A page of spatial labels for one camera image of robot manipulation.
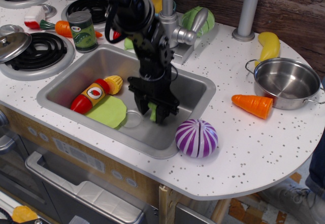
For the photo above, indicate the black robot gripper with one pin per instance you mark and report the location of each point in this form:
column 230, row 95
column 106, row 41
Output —
column 157, row 91

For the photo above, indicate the green toy broccoli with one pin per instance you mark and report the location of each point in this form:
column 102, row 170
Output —
column 153, row 107

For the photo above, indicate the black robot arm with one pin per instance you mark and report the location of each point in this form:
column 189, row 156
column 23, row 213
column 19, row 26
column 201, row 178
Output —
column 135, row 19

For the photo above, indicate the stainless steel pot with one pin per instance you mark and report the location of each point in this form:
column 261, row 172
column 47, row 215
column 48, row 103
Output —
column 290, row 83

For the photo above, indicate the silver pot lid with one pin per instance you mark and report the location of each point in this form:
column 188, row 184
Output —
column 13, row 45

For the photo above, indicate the green toy lettuce leaf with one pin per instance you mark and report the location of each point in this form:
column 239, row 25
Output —
column 110, row 111

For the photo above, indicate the yellow toy corn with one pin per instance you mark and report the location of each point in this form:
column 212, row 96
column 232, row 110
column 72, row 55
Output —
column 115, row 83

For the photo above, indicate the purple striped toy onion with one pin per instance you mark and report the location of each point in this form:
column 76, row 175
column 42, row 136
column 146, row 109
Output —
column 196, row 138

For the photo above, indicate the light green toy pear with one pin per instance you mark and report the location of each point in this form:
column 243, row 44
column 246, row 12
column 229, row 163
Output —
column 128, row 44

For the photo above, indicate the red yellow ketchup bottle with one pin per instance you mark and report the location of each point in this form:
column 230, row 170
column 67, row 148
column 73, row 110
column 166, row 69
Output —
column 90, row 96

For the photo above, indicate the silver toy faucet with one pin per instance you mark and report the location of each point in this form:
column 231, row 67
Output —
column 181, row 40

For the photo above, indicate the red toy chili pepper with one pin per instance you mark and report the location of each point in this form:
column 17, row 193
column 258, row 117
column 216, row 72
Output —
column 116, row 36

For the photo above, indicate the grey toy sink basin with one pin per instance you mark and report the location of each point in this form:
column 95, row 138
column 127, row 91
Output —
column 137, row 131

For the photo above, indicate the green toy peas can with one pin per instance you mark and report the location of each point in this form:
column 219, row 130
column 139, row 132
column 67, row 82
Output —
column 83, row 32

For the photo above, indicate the green toy cabbage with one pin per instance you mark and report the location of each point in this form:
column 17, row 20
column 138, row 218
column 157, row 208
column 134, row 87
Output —
column 188, row 18

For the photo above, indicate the orange toy squash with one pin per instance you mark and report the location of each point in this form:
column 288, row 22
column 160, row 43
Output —
column 158, row 5

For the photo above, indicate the orange toy carrot piece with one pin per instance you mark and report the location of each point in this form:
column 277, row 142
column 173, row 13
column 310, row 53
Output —
column 256, row 105

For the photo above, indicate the back right stove burner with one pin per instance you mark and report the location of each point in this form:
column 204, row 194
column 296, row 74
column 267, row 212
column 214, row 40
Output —
column 97, row 9

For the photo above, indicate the front left stove burner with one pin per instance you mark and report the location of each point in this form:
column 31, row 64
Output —
column 47, row 55

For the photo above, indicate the grey support pole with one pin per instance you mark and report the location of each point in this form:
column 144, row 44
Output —
column 244, row 31

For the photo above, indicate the grey toy oven door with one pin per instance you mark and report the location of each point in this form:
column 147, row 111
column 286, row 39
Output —
column 76, row 192

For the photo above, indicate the orange toy carrot with stem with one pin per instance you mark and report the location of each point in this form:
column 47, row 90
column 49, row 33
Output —
column 61, row 27

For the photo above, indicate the yellow toy banana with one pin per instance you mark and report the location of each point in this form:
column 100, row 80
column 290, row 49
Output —
column 271, row 46

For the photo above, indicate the grey stove knob centre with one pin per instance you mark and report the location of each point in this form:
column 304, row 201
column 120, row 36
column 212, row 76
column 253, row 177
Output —
column 49, row 10

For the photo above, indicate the red white toy radish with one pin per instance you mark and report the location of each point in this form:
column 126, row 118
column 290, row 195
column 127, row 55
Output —
column 34, row 16

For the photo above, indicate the grey stove knob left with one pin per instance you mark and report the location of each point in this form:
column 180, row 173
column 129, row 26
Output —
column 10, row 29

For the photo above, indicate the grey sneaker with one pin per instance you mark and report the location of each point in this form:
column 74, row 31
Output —
column 300, row 202

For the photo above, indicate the blue jeans leg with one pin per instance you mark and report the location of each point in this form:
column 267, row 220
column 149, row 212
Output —
column 315, row 180

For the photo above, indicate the yellow object with black cable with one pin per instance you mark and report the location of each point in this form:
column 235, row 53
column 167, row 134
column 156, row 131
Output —
column 21, row 214

